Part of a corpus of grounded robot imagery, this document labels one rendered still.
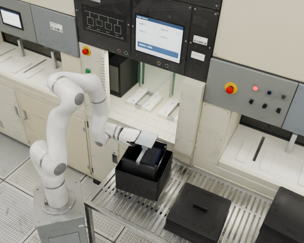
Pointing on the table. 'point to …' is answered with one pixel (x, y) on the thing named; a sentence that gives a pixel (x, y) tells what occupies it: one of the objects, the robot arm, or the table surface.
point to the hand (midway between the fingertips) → (145, 141)
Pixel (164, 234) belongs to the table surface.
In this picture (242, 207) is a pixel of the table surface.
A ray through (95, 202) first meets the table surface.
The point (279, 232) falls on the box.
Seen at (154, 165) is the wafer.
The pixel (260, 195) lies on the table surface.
